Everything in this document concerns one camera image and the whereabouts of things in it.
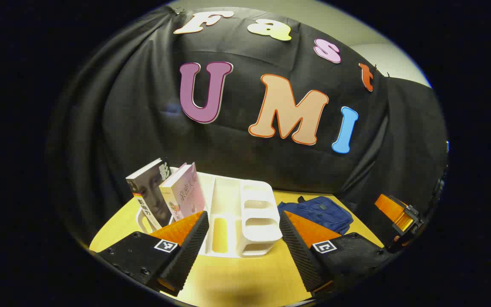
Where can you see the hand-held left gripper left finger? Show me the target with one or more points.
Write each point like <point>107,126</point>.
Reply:
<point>190,251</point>

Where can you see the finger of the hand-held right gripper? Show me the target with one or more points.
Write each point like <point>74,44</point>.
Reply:
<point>388,208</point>

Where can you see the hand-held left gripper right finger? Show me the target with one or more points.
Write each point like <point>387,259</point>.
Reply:
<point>298,251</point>

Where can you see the blue schoolbag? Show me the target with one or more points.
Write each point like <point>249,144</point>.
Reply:
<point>322,213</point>

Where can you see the pink cover book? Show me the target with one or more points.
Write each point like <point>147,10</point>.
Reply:
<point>188,192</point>

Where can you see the white plastic bookshelf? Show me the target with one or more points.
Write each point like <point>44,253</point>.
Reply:
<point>228,200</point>

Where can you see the portrait cover book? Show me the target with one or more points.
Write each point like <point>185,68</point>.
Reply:
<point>154,192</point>

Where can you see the black backdrop cloth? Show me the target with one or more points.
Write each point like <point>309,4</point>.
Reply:
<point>245,164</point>

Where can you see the black binder clip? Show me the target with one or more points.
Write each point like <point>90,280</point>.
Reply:
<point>178,10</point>

